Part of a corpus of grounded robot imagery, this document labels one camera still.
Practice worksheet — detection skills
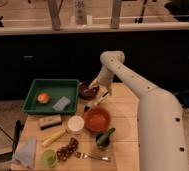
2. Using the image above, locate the white black dish brush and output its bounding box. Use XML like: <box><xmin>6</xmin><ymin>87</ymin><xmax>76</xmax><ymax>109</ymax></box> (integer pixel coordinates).
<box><xmin>84</xmin><ymin>92</ymin><xmax>109</xmax><ymax>112</ymax></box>

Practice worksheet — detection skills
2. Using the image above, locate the grey folded cloth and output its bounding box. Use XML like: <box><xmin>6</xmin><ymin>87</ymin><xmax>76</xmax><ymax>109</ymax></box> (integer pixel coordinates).
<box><xmin>12</xmin><ymin>137</ymin><xmax>37</xmax><ymax>169</ymax></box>

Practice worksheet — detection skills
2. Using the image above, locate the light green cup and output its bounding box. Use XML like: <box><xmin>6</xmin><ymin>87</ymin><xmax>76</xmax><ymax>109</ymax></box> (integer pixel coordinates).
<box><xmin>41</xmin><ymin>149</ymin><xmax>57</xmax><ymax>167</ymax></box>

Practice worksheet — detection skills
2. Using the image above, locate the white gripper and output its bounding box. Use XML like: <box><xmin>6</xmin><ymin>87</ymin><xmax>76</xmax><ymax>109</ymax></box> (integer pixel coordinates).
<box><xmin>89</xmin><ymin>66</ymin><xmax>114</xmax><ymax>96</ymax></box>

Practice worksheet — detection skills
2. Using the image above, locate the dark grape bunch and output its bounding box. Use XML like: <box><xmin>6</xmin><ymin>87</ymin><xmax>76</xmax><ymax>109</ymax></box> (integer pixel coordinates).
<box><xmin>57</xmin><ymin>138</ymin><xmax>79</xmax><ymax>161</ymax></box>

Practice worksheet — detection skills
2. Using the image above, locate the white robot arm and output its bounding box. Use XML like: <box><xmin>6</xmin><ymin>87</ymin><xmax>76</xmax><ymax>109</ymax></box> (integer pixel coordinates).
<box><xmin>90</xmin><ymin>51</ymin><xmax>189</xmax><ymax>171</ymax></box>

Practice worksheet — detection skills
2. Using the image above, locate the yellow banana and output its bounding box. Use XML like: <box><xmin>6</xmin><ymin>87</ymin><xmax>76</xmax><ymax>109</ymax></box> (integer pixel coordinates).
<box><xmin>42</xmin><ymin>130</ymin><xmax>66</xmax><ymax>147</ymax></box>

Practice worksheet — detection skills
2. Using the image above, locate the wooden block brush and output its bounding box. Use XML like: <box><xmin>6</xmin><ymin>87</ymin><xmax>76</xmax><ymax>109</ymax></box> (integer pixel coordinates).
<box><xmin>39</xmin><ymin>115</ymin><xmax>62</xmax><ymax>130</ymax></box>

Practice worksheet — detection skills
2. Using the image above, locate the orange peach fruit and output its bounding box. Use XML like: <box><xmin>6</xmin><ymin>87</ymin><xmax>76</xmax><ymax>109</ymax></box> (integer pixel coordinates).
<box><xmin>37</xmin><ymin>93</ymin><xmax>50</xmax><ymax>104</ymax></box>

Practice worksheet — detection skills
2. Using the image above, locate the metal fork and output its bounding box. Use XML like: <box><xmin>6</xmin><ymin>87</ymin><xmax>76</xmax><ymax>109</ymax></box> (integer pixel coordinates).
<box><xmin>74</xmin><ymin>152</ymin><xmax>111</xmax><ymax>162</ymax></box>

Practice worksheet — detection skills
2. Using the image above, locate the dark purple bowl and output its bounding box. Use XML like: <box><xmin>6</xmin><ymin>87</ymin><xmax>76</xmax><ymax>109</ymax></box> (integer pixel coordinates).
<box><xmin>79</xmin><ymin>80</ymin><xmax>99</xmax><ymax>100</ymax></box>

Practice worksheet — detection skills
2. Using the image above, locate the green plastic tray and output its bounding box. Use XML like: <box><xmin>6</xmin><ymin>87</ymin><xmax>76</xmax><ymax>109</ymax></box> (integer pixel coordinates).
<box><xmin>22</xmin><ymin>79</ymin><xmax>79</xmax><ymax>115</ymax></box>

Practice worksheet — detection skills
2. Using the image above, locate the grey blue sponge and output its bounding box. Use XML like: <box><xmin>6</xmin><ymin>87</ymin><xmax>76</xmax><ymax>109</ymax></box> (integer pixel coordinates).
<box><xmin>53</xmin><ymin>96</ymin><xmax>71</xmax><ymax>111</ymax></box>

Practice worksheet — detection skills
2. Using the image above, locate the orange bowl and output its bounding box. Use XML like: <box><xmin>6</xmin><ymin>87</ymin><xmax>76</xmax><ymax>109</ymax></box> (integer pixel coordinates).
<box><xmin>83</xmin><ymin>107</ymin><xmax>111</xmax><ymax>132</ymax></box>

